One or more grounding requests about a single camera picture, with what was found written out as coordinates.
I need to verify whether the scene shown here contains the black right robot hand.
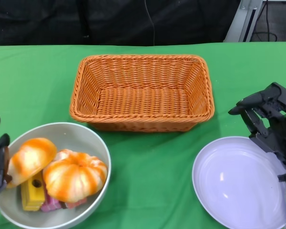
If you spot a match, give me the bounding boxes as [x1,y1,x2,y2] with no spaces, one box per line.
[228,82,286,184]

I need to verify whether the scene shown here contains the long orange striped bread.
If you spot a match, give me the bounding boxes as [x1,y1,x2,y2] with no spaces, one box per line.
[6,137,58,189]

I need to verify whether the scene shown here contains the yellow cake block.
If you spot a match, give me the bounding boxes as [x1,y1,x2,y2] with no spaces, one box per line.
[20,170,46,212]

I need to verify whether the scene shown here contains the pink cake slice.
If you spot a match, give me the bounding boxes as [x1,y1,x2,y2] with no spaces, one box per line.
[40,186,62,213]

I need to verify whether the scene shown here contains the round pumpkin shaped bread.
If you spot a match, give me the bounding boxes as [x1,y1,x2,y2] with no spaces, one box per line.
[42,149,108,203]

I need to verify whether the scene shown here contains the grey metal bowl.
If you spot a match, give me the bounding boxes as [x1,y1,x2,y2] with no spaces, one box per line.
[0,122,111,229]

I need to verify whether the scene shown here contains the white round plate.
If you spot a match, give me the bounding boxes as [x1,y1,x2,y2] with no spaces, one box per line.
[192,136,286,229]

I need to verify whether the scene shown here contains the orange wicker basket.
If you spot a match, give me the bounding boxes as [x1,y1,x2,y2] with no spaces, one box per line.
[69,54,215,132]

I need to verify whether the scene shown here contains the green tablecloth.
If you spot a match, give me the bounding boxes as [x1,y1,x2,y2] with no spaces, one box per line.
[0,40,286,229]

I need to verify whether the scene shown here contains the black backdrop curtain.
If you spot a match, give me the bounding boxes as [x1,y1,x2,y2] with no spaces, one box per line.
[0,0,241,46]

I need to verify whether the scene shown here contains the black floor cables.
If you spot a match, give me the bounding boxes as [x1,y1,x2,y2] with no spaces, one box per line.
[252,0,278,42]

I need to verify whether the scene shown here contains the grey aluminium frame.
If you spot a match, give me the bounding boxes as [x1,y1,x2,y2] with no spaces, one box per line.
[223,0,264,43]

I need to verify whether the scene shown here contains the thin black hanging cable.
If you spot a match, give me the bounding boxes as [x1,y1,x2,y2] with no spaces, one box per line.
[144,0,157,46]

